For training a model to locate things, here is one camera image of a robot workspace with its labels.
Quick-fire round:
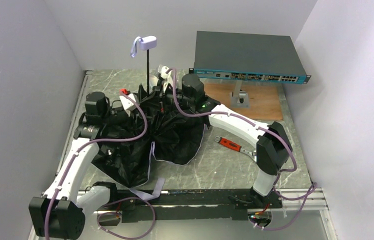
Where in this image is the wooden board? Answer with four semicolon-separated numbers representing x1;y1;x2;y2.
204;83;283;121

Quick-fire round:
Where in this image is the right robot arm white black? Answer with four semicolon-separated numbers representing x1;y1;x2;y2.
156;69;295;197

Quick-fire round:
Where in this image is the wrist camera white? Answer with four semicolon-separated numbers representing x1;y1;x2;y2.
157;64;173;94
119;88;138;117

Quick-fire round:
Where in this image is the red handled adjustable wrench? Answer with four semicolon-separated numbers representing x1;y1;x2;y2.
214;136;257;162

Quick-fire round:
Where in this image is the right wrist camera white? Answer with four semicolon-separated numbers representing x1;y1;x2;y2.
157;64;173;94

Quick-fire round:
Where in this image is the mint green umbrella case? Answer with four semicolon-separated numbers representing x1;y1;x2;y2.
148;64;176;89

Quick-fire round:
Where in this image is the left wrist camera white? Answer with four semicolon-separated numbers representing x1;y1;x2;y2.
119;88;138;117

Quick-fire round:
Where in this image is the network switch blue front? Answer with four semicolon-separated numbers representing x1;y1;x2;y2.
192;31;311;85

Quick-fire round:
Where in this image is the lilac folding umbrella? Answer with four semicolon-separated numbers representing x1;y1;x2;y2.
90;35;206;202

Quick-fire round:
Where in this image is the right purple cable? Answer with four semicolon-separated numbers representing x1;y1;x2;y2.
165;67;319;232

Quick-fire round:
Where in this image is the grey metal stand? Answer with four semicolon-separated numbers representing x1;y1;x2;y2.
230;80;250;108

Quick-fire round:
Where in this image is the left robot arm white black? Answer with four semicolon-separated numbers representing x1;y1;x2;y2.
28;91;133;240

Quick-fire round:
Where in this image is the aluminium rail frame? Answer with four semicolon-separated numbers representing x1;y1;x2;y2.
27;70;339;240

